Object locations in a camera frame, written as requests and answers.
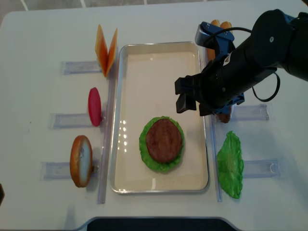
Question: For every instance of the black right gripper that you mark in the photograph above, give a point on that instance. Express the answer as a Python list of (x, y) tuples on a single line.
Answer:
[(221, 82)]

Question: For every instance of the thin brown meat patty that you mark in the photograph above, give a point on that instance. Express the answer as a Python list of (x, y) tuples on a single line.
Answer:
[(164, 141)]

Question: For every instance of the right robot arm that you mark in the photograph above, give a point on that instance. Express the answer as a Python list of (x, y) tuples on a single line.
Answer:
[(276, 41)]

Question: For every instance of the dark brown meat patty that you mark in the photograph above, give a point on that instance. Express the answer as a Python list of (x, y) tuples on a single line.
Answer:
[(226, 116)]

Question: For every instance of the green lettuce leaf standing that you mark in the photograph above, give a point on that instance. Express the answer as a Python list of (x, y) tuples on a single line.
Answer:
[(231, 166)]

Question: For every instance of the green lettuce leaf on tray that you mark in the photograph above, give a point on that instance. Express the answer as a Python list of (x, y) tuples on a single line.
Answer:
[(150, 163)]

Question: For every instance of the right orange cheese slice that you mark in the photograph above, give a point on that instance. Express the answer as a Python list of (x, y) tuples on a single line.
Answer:
[(112, 53)]

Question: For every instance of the orange cheese slice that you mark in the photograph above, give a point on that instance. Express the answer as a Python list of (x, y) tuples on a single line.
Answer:
[(112, 53), (101, 50)]

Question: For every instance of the red tomato slice standing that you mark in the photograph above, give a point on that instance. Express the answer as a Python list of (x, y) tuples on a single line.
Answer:
[(94, 107)]

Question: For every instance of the left orange cheese slice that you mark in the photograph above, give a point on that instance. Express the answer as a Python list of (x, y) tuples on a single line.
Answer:
[(101, 50)]

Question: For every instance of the bread bun slice left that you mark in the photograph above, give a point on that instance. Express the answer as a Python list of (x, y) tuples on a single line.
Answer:
[(81, 161)]

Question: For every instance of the silver metal baking tray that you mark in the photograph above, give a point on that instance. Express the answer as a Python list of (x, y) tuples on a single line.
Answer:
[(145, 90)]

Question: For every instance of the clear acrylic right rack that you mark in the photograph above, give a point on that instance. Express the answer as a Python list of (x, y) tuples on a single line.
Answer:
[(216, 132)]

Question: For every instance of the clear acrylic rack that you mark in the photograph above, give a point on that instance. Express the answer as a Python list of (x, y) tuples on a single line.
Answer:
[(216, 132), (60, 170)]

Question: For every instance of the dark base bottom edge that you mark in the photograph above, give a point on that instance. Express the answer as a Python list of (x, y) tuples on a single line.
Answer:
[(159, 224)]

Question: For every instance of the clear acrylic left rack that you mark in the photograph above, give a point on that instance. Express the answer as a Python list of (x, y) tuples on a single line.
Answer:
[(60, 170)]

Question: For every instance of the black left robot part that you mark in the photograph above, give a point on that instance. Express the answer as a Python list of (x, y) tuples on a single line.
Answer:
[(2, 194)]

